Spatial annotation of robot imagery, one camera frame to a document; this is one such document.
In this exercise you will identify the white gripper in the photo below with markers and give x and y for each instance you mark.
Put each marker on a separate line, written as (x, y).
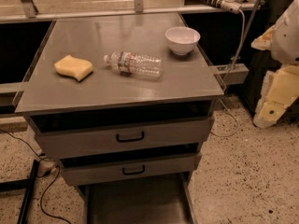
(286, 37)

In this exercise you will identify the clear plastic water bottle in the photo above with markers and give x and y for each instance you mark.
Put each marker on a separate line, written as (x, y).
(134, 64)

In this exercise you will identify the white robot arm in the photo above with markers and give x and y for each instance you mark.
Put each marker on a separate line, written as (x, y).
(285, 37)

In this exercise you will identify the grey drawer cabinet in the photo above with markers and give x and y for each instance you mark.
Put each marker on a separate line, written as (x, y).
(105, 99)

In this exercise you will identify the open bottom drawer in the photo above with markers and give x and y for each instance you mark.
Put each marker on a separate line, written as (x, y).
(160, 199)

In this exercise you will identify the middle grey drawer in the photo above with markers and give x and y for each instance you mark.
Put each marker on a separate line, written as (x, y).
(100, 173)

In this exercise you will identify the grey drawer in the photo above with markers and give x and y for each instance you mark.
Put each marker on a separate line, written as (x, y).
(85, 143)
(100, 173)

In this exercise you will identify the top grey drawer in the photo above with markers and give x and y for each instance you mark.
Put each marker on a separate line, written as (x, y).
(85, 143)

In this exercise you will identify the dark side cabinet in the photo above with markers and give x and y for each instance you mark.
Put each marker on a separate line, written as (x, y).
(259, 62)

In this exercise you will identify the white power strip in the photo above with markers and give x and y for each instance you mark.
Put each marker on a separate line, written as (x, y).
(228, 5)

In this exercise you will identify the white bowl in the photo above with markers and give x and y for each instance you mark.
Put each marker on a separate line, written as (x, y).
(182, 40)

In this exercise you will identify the yellow sponge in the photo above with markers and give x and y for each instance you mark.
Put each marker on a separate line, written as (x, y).
(73, 67)

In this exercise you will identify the grey metal rail bracket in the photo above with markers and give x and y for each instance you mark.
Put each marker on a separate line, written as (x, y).
(234, 76)

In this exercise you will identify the black middle drawer handle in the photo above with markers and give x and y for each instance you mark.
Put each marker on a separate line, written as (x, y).
(134, 170)

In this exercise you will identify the black drawer handle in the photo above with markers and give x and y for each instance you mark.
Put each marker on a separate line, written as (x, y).
(134, 170)
(130, 138)

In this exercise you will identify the black top drawer handle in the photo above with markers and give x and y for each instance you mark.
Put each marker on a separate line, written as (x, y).
(130, 138)

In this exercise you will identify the black metal floor frame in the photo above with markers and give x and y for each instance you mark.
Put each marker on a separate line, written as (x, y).
(28, 186)

